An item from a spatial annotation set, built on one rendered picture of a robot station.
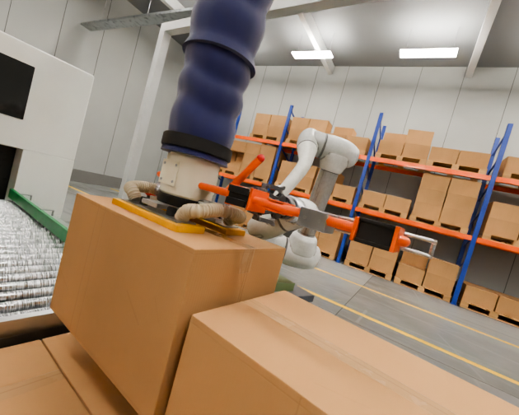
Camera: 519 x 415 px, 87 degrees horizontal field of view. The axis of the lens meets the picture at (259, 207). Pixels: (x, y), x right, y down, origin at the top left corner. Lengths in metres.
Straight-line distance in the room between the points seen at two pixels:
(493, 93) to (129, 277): 9.89
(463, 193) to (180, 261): 7.62
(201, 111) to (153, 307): 0.54
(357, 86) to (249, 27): 9.58
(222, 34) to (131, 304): 0.77
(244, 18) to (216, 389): 0.93
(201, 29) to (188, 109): 0.23
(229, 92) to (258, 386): 0.74
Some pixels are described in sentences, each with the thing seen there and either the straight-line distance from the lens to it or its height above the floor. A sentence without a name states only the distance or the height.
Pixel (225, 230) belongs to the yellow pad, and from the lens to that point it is 0.86.
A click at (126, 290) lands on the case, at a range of 0.80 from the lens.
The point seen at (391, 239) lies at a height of 1.21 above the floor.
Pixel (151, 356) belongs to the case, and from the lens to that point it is 0.74.
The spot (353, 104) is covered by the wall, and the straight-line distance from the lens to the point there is 10.20.
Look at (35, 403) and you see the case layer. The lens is 1.05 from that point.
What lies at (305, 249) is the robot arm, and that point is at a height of 1.00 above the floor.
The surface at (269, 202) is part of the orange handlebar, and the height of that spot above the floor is 1.21.
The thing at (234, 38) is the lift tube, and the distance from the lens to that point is 0.93.
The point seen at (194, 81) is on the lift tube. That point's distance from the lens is 0.89.
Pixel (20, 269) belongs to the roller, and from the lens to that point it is 1.84.
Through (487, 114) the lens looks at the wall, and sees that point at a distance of 9.89.
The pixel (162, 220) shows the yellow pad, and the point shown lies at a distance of 0.77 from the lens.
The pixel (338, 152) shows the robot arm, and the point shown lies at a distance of 1.46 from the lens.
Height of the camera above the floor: 1.22
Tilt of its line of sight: 3 degrees down
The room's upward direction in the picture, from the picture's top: 16 degrees clockwise
